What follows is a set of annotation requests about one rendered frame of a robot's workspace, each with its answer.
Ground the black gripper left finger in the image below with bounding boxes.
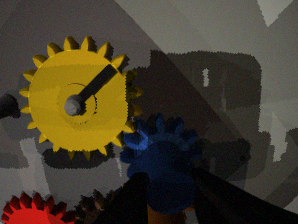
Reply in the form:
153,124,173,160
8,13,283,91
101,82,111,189
92,172,149,224

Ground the yellow gear with black stripe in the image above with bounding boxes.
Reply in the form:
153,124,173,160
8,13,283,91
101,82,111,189
20,36,144,160

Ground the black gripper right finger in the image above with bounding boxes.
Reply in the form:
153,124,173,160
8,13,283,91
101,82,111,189
190,167,298,224

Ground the red gear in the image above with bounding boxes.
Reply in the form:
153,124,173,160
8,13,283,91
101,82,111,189
1,192,77,224

